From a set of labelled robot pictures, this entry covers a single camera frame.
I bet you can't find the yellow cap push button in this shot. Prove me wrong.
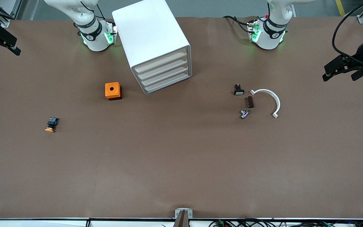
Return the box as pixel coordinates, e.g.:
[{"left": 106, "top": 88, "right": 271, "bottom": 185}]
[{"left": 45, "top": 117, "right": 59, "bottom": 133}]

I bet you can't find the white drawer cabinet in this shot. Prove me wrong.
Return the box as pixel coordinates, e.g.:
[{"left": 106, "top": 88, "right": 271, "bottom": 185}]
[{"left": 112, "top": 0, "right": 192, "bottom": 95}]

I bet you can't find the orange box with hole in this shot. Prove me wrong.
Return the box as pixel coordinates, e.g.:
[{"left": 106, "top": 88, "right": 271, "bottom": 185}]
[{"left": 105, "top": 82, "right": 122, "bottom": 101}]

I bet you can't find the white table edge panel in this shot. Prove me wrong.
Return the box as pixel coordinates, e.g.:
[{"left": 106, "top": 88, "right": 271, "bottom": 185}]
[{"left": 0, "top": 218, "right": 363, "bottom": 227}]

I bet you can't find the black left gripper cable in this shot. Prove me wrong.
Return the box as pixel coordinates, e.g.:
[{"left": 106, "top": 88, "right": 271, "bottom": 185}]
[{"left": 331, "top": 0, "right": 363, "bottom": 67}]

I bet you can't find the white curved plastic bracket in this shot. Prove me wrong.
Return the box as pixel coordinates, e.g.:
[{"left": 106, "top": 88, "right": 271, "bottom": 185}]
[{"left": 250, "top": 89, "right": 281, "bottom": 119}]

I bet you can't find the black arm base cable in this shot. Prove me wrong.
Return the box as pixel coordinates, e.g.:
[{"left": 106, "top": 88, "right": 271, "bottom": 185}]
[{"left": 222, "top": 15, "right": 254, "bottom": 33}]

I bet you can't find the black cable tangle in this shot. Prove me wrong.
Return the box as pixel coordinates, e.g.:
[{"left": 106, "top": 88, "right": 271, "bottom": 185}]
[{"left": 208, "top": 218, "right": 363, "bottom": 227}]

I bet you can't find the grey metal bracket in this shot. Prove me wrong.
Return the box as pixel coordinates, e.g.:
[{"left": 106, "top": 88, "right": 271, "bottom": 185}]
[{"left": 175, "top": 208, "right": 193, "bottom": 219}]

